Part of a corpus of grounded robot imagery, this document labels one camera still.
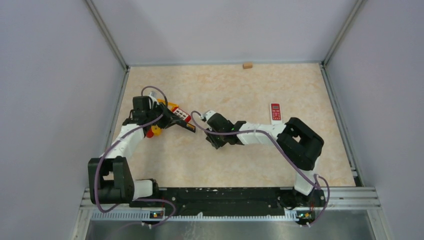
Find white red remote control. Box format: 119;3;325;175
269;102;283;125

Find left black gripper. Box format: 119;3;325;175
146;101;182;129

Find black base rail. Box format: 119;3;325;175
129;187;326;217

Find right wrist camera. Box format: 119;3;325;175
200;110;216;122

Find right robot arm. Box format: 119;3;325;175
200;110;325;210

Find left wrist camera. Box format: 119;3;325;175
147;91;158;109

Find red yellow toy phone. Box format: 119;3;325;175
167;102;191;123

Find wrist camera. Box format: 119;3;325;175
147;91;158;109
200;110;216;122

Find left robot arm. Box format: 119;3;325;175
87;95;171;207

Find red yellow toy piece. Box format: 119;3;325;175
145;125;162;138

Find small wooden block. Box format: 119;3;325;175
242;62;253;70

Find black remote control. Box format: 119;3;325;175
171;117;196;133

